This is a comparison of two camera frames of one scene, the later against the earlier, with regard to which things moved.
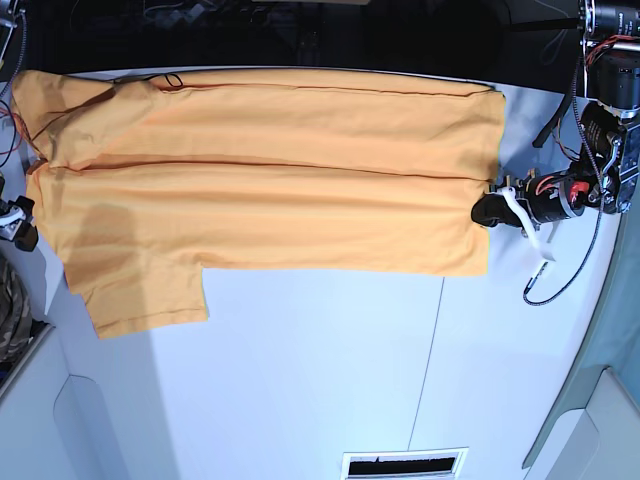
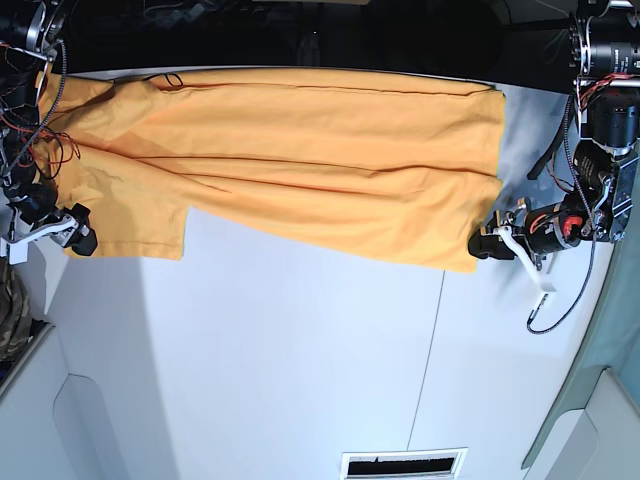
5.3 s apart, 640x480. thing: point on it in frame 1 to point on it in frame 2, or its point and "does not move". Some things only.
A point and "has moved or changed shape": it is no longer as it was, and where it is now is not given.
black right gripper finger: x=492 y=210 to x=490 y=246
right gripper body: x=514 y=187 to x=511 y=224
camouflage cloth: x=16 y=324 does not move
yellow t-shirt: x=143 y=178 has moved or changed shape
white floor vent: x=403 y=463 does not move
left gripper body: x=15 y=214 to x=64 y=227
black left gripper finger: x=27 y=236 to x=82 y=244
